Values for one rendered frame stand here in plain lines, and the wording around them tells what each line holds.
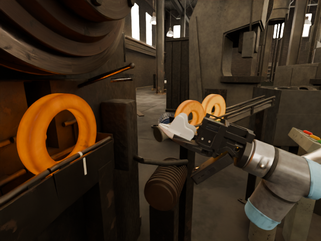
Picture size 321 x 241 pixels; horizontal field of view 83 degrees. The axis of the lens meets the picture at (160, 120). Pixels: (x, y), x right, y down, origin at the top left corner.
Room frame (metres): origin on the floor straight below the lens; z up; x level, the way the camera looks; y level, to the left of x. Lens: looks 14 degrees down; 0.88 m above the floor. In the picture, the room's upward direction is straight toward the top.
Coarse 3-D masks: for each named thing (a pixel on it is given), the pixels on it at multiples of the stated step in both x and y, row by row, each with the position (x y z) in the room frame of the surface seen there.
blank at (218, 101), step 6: (210, 96) 0.81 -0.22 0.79; (216, 96) 0.82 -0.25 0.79; (204, 102) 0.80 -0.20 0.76; (210, 102) 0.80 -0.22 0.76; (216, 102) 0.82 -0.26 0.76; (222, 102) 0.85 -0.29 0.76; (204, 108) 0.78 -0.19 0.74; (210, 108) 0.80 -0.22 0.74; (216, 108) 0.86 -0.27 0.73; (222, 108) 0.85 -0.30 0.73; (216, 114) 0.85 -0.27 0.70; (222, 114) 0.85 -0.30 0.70; (216, 120) 0.83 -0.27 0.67
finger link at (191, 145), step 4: (176, 136) 0.40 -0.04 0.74; (180, 136) 0.40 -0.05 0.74; (176, 140) 0.39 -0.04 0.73; (180, 140) 0.39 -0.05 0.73; (184, 140) 0.39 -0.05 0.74; (188, 140) 0.39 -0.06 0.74; (192, 140) 0.39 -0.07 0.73; (180, 144) 0.39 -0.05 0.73; (184, 144) 0.38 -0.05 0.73; (188, 144) 0.38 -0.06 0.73; (192, 144) 0.37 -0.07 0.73; (196, 144) 0.38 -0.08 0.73; (188, 148) 0.37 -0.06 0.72; (192, 148) 0.37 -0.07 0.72; (196, 148) 0.37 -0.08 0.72; (200, 148) 0.38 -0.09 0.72; (196, 152) 0.37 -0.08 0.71; (200, 152) 0.37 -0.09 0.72; (204, 152) 0.38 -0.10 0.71
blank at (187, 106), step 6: (186, 102) 0.72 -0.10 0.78; (192, 102) 0.73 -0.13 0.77; (198, 102) 0.75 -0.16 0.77; (180, 108) 0.71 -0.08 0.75; (186, 108) 0.71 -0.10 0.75; (192, 108) 0.73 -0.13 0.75; (198, 108) 0.75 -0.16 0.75; (186, 114) 0.71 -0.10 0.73; (198, 114) 0.75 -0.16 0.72; (204, 114) 0.78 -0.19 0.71; (192, 120) 0.77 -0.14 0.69; (198, 120) 0.75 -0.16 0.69
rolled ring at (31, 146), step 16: (48, 96) 0.36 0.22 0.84; (64, 96) 0.37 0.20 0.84; (32, 112) 0.32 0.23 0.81; (48, 112) 0.33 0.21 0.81; (80, 112) 0.41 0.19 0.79; (32, 128) 0.30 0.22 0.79; (80, 128) 0.44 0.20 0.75; (32, 144) 0.29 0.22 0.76; (80, 144) 0.42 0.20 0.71; (32, 160) 0.29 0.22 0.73; (48, 160) 0.32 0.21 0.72
